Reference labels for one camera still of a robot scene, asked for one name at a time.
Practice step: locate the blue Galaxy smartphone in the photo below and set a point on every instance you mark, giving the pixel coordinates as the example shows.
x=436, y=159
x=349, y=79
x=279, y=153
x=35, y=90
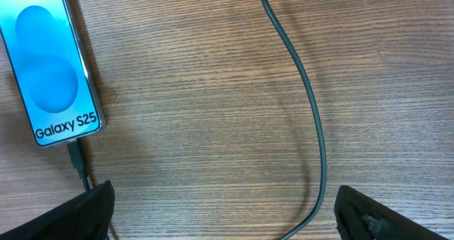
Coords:
x=51, y=70

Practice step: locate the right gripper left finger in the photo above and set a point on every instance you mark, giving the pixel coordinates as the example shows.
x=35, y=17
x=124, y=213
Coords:
x=84, y=217

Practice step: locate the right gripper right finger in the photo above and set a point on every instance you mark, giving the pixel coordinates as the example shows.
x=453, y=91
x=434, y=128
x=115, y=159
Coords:
x=359, y=217

